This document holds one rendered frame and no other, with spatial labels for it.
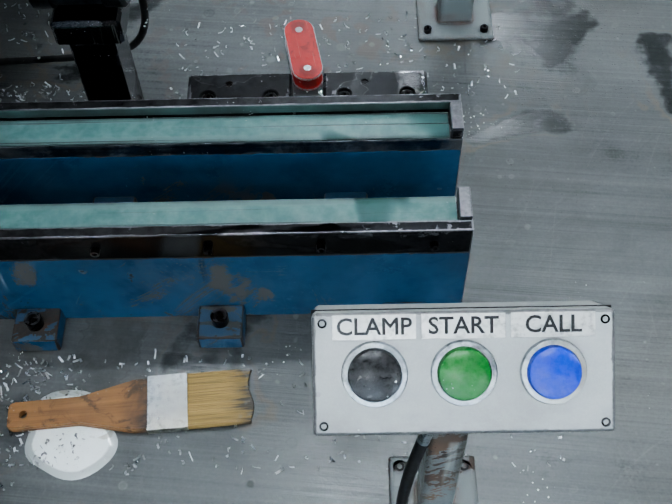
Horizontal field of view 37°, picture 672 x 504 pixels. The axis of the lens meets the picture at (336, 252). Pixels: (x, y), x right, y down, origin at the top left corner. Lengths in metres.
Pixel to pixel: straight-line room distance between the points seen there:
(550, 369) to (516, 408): 0.03
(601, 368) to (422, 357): 0.10
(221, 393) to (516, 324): 0.35
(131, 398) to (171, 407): 0.04
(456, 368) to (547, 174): 0.46
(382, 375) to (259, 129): 0.36
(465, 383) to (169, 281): 0.36
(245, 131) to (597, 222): 0.34
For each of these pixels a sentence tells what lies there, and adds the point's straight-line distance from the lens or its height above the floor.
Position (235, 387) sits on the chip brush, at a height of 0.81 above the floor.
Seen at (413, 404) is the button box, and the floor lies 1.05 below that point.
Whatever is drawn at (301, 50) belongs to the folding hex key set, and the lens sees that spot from 1.06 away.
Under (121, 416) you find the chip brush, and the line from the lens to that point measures 0.86.
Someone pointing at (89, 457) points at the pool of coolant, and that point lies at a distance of 0.86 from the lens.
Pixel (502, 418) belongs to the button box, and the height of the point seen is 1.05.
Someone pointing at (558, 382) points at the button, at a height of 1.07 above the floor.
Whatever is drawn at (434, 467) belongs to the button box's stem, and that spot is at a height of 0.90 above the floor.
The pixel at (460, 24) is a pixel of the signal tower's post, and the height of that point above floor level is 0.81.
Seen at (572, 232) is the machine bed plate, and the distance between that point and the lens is 0.96.
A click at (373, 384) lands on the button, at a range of 0.56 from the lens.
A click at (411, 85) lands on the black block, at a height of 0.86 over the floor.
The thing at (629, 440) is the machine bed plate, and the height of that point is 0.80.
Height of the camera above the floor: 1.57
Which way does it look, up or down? 57 degrees down
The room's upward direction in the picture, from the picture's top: 2 degrees counter-clockwise
